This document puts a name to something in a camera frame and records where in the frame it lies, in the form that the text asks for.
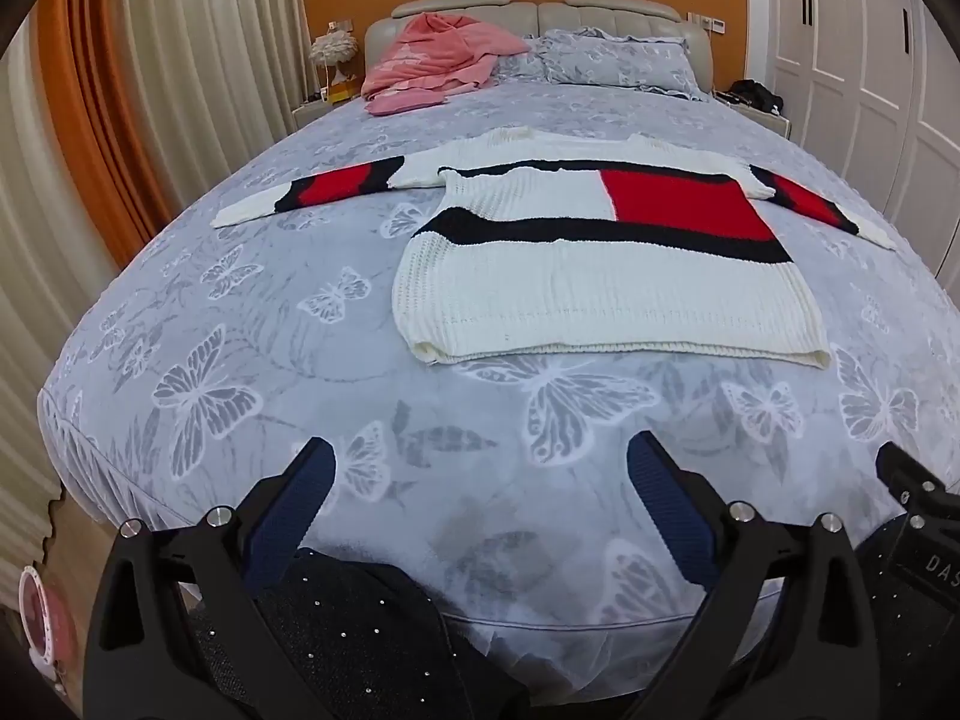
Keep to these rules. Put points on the beige leather headboard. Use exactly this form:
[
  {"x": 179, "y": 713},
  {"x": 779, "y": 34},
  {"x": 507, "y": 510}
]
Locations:
[{"x": 637, "y": 18}]

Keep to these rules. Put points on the small round white fan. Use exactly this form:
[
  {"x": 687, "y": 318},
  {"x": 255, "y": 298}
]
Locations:
[{"x": 46, "y": 622}]

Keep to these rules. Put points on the white nightstand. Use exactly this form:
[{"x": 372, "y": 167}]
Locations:
[
  {"x": 771, "y": 120},
  {"x": 314, "y": 109}
]

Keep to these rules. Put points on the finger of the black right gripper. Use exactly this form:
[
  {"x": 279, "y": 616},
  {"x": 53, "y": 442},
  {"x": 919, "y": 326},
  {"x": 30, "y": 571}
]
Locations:
[{"x": 914, "y": 487}]

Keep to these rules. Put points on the cream and orange curtain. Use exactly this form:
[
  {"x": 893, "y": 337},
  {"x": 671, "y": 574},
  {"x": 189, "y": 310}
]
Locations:
[{"x": 116, "y": 115}]

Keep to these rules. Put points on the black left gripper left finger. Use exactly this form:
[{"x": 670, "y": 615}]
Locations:
[{"x": 142, "y": 659}]

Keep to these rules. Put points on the left white nightstand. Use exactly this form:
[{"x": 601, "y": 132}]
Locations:
[{"x": 314, "y": 109}]

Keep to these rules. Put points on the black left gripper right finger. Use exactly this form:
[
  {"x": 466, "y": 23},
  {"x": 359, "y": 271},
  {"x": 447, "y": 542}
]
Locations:
[{"x": 785, "y": 627}]

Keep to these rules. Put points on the right white nightstand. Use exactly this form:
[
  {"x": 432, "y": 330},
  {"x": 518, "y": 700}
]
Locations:
[{"x": 771, "y": 120}]

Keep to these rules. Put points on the grey butterfly pillow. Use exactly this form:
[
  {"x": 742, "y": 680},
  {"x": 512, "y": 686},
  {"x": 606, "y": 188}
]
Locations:
[{"x": 592, "y": 57}]

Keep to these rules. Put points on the white wardrobe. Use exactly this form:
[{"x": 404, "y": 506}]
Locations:
[{"x": 871, "y": 88}]

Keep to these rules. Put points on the grey butterfly bedspread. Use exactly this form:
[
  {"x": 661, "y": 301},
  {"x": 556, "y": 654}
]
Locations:
[{"x": 499, "y": 485}]

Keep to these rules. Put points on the pink clothes pile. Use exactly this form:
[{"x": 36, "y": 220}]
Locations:
[{"x": 436, "y": 57}]

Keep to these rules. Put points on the black item on nightstand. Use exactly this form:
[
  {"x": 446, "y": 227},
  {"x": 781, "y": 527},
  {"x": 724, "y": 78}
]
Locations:
[{"x": 757, "y": 96}]

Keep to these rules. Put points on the white feather lamp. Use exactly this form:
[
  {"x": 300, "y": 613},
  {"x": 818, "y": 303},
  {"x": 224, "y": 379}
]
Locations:
[{"x": 332, "y": 49}]

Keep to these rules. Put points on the white red black knit sweater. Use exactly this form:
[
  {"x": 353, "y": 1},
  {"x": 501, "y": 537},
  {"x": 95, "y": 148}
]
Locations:
[{"x": 544, "y": 243}]

